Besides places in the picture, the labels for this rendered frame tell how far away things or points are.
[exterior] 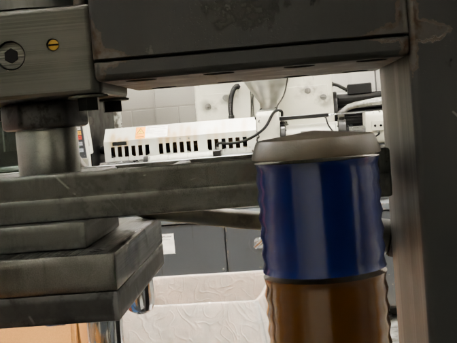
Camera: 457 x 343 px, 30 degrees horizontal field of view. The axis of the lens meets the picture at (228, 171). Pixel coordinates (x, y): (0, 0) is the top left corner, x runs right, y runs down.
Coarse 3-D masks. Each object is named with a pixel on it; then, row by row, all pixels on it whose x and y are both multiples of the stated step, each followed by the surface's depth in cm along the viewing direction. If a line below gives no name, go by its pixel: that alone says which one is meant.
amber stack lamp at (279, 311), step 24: (288, 288) 25; (312, 288) 24; (336, 288) 24; (360, 288) 25; (384, 288) 25; (288, 312) 25; (312, 312) 25; (336, 312) 24; (360, 312) 25; (384, 312) 25; (288, 336) 25; (312, 336) 25; (336, 336) 24; (360, 336) 25; (384, 336) 25
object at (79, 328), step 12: (72, 324) 274; (84, 324) 280; (0, 336) 276; (12, 336) 275; (24, 336) 275; (36, 336) 274; (48, 336) 274; (60, 336) 274; (72, 336) 275; (84, 336) 279
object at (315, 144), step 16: (256, 144) 26; (272, 144) 25; (288, 144) 24; (304, 144) 24; (320, 144) 24; (336, 144) 24; (352, 144) 24; (368, 144) 25; (256, 160) 25; (272, 160) 25; (288, 160) 24
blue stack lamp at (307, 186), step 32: (320, 160) 25; (352, 160) 24; (288, 192) 25; (320, 192) 24; (352, 192) 24; (288, 224) 25; (320, 224) 24; (352, 224) 24; (288, 256) 25; (320, 256) 24; (352, 256) 24
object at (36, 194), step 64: (64, 128) 51; (0, 192) 48; (64, 192) 48; (128, 192) 48; (192, 192) 47; (256, 192) 47; (384, 192) 47; (0, 256) 47; (64, 256) 45; (128, 256) 48; (0, 320) 45; (64, 320) 45
